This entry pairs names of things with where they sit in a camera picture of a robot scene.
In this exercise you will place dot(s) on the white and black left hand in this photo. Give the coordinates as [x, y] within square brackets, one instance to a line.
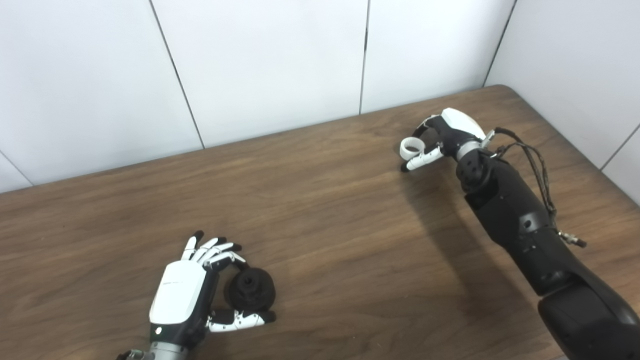
[177, 297]

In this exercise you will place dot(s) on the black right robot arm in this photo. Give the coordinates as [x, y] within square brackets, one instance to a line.
[520, 225]

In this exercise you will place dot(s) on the round black part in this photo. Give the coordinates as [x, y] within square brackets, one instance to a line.
[252, 292]

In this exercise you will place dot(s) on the white and black right hand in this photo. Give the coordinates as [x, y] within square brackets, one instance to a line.
[462, 127]

